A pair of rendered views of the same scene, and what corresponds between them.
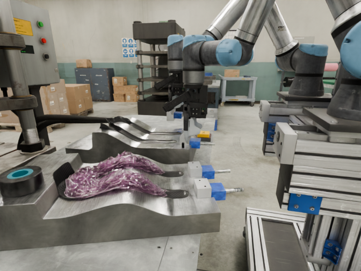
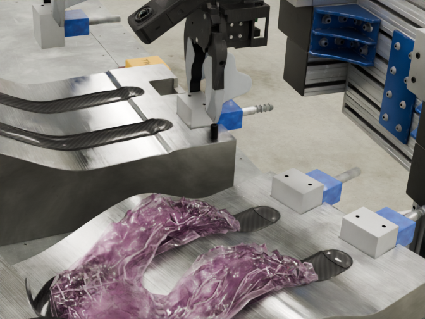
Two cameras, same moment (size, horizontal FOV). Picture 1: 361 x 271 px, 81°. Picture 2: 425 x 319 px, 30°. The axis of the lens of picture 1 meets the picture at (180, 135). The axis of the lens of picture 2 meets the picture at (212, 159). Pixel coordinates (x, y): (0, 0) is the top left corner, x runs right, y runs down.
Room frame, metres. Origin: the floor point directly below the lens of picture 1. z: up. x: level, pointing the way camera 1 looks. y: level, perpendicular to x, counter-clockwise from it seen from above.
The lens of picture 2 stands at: (0.00, 0.51, 1.35)
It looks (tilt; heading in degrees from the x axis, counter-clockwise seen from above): 29 degrees down; 324
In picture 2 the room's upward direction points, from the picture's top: 3 degrees clockwise
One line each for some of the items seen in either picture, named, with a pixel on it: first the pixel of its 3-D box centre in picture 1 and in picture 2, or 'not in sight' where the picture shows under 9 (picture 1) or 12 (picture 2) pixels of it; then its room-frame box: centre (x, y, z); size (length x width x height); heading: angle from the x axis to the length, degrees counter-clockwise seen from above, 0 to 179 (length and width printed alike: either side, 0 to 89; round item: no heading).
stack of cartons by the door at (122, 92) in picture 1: (125, 89); not in sight; (7.49, 1.88, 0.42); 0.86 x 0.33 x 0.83; 79
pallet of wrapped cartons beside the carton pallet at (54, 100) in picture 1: (30, 103); not in sight; (4.19, 2.96, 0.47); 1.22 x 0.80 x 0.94; 83
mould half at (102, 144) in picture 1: (136, 139); (16, 139); (0.87, 0.19, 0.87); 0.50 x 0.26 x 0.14; 79
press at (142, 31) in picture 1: (164, 72); not in sight; (5.57, 0.42, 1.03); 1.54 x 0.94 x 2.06; 169
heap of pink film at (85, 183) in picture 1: (117, 172); (181, 260); (0.51, 0.17, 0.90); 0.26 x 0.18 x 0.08; 97
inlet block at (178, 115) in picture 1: (180, 115); (79, 22); (1.07, 0.00, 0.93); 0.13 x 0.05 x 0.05; 79
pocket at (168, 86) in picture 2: not in sight; (169, 98); (0.87, -0.04, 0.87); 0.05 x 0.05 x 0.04; 79
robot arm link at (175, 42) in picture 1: (176, 48); not in sight; (1.07, 0.02, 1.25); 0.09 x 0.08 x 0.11; 100
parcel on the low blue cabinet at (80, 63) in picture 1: (84, 63); not in sight; (7.65, 3.29, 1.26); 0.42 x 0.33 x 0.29; 79
